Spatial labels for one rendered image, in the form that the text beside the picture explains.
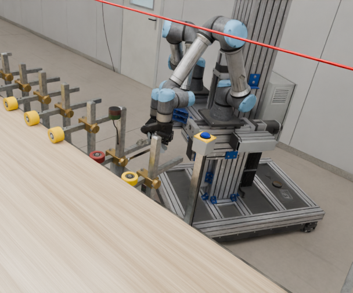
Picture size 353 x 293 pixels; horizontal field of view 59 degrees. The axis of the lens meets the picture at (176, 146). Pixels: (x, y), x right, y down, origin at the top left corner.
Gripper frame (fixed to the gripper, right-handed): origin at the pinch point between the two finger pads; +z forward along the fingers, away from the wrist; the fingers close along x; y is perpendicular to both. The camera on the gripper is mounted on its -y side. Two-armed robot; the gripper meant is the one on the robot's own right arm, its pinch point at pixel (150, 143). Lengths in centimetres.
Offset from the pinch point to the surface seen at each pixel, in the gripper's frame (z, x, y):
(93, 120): -17.0, 19.3, -29.5
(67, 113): -14, 42, -31
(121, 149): -9.9, -5.7, -30.4
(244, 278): -8, -95, -52
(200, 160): -29, -56, -31
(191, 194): -10, -55, -31
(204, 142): -39, -57, -33
